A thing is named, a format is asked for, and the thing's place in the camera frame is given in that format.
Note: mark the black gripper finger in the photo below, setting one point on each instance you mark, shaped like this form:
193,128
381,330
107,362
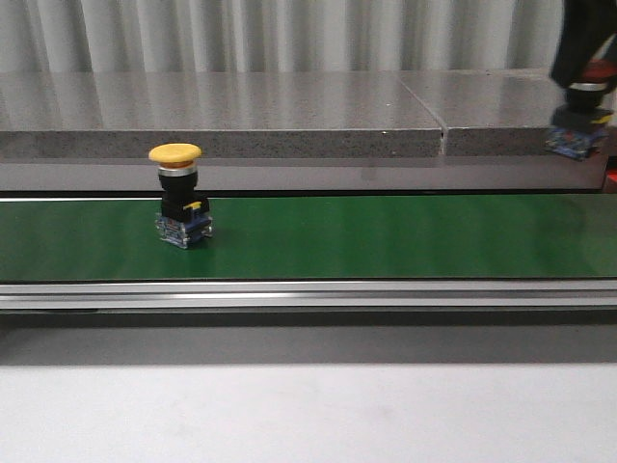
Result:
586,26

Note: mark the red mushroom push button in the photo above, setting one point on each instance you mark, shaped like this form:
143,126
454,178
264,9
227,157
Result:
578,127

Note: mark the yellow mushroom push button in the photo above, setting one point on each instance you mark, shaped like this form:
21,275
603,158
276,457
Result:
184,218

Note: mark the grey granite slab right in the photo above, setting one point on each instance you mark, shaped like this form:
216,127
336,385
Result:
488,112

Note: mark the grey granite slab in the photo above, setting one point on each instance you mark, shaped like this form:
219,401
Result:
122,115
488,112

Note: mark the red plastic tray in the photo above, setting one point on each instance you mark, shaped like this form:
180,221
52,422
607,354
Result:
610,182

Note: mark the green conveyor belt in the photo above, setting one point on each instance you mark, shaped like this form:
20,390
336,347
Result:
295,238

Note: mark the grey granite slab left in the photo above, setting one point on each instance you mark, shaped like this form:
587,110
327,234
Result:
122,115

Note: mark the white pleated curtain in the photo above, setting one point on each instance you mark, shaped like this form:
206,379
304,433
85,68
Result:
279,36

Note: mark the aluminium conveyor side rail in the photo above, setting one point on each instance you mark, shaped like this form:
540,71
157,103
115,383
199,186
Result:
363,296

